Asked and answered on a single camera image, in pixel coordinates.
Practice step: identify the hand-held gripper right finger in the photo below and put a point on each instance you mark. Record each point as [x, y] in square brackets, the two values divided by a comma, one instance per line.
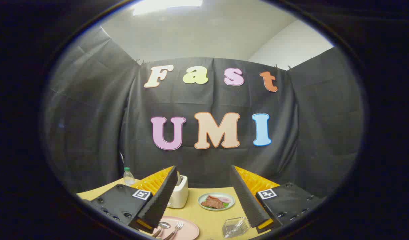
[246, 200]

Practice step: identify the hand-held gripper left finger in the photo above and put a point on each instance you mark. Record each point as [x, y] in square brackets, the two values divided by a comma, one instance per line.
[164, 196]

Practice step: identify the cream white toaster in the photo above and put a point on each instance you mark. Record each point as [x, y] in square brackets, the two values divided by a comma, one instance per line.
[181, 197]

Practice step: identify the pale green oval plate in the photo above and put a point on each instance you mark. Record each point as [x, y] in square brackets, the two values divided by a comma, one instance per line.
[229, 204]

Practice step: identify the green lettuce leaf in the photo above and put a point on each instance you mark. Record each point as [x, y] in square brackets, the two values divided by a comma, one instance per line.
[226, 205]

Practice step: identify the pink ham slice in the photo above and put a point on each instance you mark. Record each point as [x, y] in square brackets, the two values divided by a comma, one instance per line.
[224, 199]

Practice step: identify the toast bread slice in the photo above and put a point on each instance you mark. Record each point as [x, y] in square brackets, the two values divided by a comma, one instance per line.
[179, 178]

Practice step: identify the perforated metal basket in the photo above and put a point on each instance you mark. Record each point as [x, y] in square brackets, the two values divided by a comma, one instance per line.
[236, 227]

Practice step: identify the brown meat slices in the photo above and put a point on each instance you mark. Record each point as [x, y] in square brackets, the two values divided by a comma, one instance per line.
[212, 202]

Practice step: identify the clear plastic water bottle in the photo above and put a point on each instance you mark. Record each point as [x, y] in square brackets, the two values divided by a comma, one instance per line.
[128, 178]

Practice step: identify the pink round plate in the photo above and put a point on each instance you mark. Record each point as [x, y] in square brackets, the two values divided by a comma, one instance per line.
[188, 230]

